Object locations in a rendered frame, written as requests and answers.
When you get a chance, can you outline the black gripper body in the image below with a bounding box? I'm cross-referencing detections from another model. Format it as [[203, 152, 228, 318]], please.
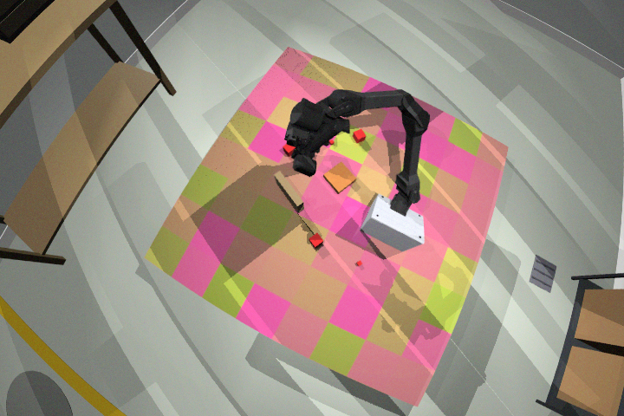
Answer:
[[293, 130, 329, 177]]

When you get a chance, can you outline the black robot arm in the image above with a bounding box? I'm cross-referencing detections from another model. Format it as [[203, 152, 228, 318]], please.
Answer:
[[284, 89, 430, 217]]

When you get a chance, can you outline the tan bar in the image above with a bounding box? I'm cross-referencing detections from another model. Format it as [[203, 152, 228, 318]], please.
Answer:
[[274, 170, 304, 213]]

